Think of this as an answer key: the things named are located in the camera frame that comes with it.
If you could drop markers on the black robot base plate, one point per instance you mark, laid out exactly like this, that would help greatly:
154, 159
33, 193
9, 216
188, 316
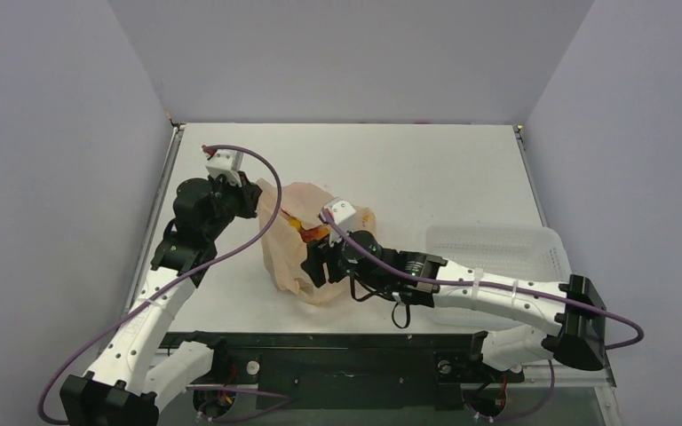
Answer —
352, 371

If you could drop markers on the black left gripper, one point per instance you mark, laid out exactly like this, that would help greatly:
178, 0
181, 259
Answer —
249, 193

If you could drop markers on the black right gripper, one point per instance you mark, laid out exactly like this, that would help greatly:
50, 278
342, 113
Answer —
322, 262

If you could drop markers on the orange translucent plastic bag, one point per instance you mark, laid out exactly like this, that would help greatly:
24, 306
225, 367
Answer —
283, 250

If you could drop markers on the white perforated plastic tray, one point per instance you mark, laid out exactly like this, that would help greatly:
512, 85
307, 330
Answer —
526, 252

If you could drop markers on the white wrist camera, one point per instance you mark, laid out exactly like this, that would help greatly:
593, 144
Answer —
340, 216
226, 163

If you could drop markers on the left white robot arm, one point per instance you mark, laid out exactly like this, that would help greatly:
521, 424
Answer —
121, 387

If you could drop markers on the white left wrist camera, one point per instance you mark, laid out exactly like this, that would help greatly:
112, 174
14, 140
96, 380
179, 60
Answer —
226, 163

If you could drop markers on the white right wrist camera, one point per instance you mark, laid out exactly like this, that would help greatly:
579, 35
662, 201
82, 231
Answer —
340, 216

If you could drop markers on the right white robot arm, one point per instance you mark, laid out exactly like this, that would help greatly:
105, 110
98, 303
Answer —
560, 320

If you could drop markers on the yellow fake fruit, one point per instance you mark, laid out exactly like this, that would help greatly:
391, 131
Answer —
295, 223

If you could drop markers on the red fake fruit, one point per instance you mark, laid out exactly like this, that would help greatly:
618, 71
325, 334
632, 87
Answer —
307, 235

